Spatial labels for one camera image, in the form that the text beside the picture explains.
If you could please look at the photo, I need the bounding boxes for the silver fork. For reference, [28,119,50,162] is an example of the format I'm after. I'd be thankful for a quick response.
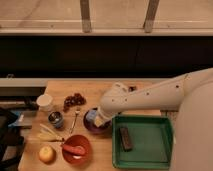
[69,107,81,134]

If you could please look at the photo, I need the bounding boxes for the dark metal can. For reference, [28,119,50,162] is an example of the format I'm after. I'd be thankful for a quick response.
[48,111,63,128]

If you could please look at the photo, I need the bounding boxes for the purple bowl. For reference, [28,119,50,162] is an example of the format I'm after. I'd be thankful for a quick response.
[83,109,111,134]

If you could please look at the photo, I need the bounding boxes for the black chair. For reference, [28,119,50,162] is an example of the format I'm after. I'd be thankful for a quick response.
[0,107,24,171]

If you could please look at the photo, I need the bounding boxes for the yellow apple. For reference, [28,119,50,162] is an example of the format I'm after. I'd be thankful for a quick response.
[38,145,55,163]

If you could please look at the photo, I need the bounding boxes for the green plastic tray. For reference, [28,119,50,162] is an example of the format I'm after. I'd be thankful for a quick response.
[112,115,173,170]

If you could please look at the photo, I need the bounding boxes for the red bowl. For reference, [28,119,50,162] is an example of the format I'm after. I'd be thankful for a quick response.
[61,135,92,165]

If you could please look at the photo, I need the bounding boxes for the bunch of red grapes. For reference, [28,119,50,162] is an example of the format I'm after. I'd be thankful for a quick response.
[63,93,86,112]

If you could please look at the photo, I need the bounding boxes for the dark brown snack packet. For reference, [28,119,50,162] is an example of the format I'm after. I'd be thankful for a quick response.
[129,86,137,92]

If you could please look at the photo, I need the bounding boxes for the dark brown chocolate bar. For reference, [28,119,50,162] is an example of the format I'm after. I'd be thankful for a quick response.
[119,127,133,151]

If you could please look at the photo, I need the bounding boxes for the red sausage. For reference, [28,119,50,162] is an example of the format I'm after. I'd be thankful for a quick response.
[61,144,86,156]

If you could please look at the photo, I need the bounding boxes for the white cup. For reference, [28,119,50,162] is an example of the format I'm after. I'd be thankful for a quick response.
[36,94,53,112]

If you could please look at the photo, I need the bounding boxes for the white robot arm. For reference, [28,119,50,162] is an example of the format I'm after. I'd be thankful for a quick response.
[95,68,213,171]

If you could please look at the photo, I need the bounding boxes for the yellow blue sponge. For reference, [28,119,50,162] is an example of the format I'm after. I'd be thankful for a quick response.
[86,109,103,127]

